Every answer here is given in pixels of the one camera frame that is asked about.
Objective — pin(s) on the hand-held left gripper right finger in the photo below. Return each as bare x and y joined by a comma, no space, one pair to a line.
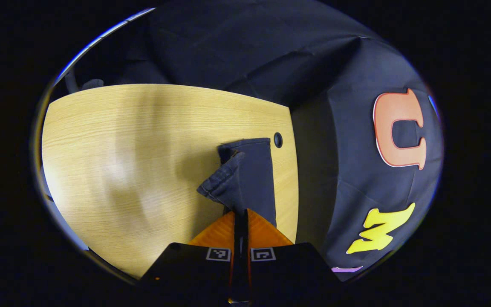
288,266

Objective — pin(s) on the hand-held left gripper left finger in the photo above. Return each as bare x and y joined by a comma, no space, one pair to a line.
194,264

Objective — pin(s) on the dark grey jeans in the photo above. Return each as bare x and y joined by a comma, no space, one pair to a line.
249,179

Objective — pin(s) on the grey chair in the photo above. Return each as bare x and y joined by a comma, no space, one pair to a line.
91,84

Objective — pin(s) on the black backdrop cloth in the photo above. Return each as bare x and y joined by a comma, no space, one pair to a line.
339,59

